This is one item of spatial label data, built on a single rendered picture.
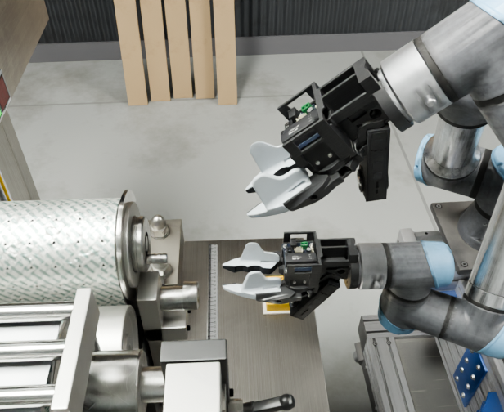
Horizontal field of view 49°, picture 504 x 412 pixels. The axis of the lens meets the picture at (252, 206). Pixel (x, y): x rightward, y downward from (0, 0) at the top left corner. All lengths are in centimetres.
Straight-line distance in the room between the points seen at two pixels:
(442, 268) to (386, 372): 97
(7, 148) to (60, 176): 117
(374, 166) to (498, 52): 17
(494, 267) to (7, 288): 71
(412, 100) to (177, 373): 34
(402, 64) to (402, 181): 224
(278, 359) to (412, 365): 91
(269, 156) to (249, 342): 49
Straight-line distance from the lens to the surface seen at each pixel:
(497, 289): 97
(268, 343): 107
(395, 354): 189
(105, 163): 291
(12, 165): 178
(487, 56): 57
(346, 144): 59
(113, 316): 72
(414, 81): 57
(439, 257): 92
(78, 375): 43
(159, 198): 266
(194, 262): 119
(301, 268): 86
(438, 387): 189
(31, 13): 150
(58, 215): 74
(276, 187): 62
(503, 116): 59
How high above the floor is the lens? 181
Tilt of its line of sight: 45 degrees down
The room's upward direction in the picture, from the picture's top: straight up
